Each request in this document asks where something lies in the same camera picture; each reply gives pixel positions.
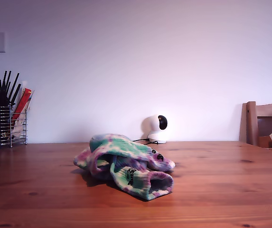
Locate tie-dye Hugging Face sock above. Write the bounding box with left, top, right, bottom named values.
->
left=73, top=147, right=175, bottom=202
left=89, top=133, right=176, bottom=171

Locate black camera power cable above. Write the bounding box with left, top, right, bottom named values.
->
left=132, top=138, right=160, bottom=145

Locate wooden chair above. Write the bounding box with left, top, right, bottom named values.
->
left=239, top=101, right=272, bottom=149

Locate white round security camera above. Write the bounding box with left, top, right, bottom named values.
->
left=142, top=114, right=169, bottom=144

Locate brown cardboard box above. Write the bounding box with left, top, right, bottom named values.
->
left=258, top=135, right=272, bottom=148

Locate black chopstick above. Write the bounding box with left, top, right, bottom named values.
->
left=11, top=83, right=22, bottom=106
left=0, top=70, right=8, bottom=95
left=8, top=72, right=20, bottom=106
left=3, top=70, right=12, bottom=95

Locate chrome wire utensil caddy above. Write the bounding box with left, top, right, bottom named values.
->
left=0, top=105, right=28, bottom=148

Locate white paper packet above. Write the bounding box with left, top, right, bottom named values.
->
left=11, top=114, right=28, bottom=140

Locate red and yellow paper packet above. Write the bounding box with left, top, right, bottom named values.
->
left=10, top=87, right=36, bottom=121

